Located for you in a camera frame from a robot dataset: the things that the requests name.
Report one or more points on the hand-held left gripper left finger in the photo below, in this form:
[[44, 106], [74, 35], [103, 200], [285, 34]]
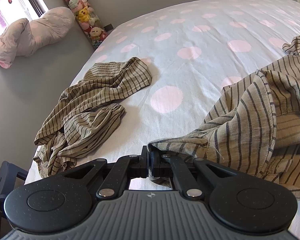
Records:
[[145, 165]]

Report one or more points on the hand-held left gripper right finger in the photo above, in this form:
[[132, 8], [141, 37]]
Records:
[[155, 165]]

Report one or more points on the beige striped pants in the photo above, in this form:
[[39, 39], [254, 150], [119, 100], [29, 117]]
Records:
[[95, 97]]

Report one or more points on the beige striped shirt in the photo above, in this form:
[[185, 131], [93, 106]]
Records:
[[240, 130]]

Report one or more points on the bed with pink dotted sheet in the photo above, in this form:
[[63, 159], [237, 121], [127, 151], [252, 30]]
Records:
[[165, 62]]

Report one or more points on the dark blue plastic stool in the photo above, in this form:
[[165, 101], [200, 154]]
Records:
[[7, 177]]

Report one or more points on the column of plush toys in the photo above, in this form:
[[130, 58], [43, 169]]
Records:
[[85, 12]]

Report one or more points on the pink bundled quilt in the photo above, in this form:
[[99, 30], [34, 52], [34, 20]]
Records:
[[40, 32]]

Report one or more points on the window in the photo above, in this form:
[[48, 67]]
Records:
[[15, 5]]

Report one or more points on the dark wall outlet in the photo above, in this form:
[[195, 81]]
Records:
[[108, 26]]

